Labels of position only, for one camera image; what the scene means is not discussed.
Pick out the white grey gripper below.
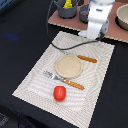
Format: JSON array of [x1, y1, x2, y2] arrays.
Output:
[[87, 0, 115, 40]]

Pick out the toy knife wooden handle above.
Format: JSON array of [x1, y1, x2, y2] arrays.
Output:
[[63, 51, 98, 64]]

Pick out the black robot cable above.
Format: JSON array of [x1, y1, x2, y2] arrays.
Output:
[[45, 0, 106, 52]]

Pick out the yellow toy cheese wedge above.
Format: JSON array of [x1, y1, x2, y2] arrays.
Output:
[[63, 0, 72, 9]]

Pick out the red toy tomato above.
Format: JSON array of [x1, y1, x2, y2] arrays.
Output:
[[53, 86, 66, 102]]

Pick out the round wooden plate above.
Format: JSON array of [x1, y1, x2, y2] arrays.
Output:
[[55, 55, 83, 79]]

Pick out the grey pot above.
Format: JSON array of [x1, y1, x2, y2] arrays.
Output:
[[54, 0, 78, 19], [79, 5, 89, 23]]

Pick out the grey pot on stove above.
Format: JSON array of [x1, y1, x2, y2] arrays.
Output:
[[79, 5, 89, 23]]

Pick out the brown toy stove board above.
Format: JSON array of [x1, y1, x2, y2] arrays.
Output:
[[48, 0, 128, 43]]

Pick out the beige bowl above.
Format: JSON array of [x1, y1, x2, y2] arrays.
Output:
[[116, 4, 128, 31]]

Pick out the woven grey placemat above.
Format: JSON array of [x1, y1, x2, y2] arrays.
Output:
[[13, 31, 114, 128]]

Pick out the toy fork wooden handle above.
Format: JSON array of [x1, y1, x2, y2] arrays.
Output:
[[43, 71, 84, 90]]

